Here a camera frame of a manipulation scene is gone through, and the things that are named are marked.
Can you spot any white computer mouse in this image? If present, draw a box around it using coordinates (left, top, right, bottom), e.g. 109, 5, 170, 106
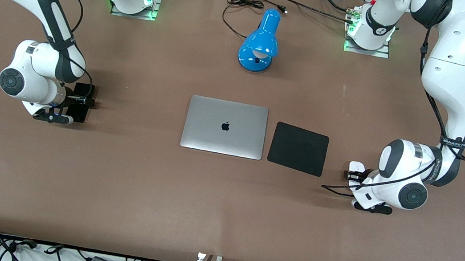
347, 160, 368, 175

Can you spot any black smartphone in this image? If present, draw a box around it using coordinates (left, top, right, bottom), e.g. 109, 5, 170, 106
64, 81, 96, 124

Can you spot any black mouse pad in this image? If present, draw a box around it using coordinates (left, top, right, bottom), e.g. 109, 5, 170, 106
265, 121, 331, 178

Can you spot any silver laptop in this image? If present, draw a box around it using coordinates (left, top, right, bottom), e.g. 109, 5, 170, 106
179, 94, 270, 161

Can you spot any blue desk lamp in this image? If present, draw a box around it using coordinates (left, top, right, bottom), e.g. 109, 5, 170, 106
236, 5, 284, 75

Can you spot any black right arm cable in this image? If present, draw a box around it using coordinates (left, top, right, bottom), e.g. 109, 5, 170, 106
21, 0, 106, 99

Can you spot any black velcro strap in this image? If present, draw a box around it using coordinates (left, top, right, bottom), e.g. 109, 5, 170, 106
437, 135, 465, 162

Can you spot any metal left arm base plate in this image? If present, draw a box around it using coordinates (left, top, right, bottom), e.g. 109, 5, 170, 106
343, 7, 396, 59

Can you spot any tangled black cable bundle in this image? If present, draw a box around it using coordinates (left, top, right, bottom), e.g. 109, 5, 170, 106
0, 232, 65, 261

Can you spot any black cable to arm base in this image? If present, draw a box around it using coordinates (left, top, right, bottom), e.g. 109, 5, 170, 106
248, 0, 360, 25

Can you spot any black lamp power cable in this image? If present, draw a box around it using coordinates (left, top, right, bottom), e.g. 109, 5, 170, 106
220, 0, 289, 44

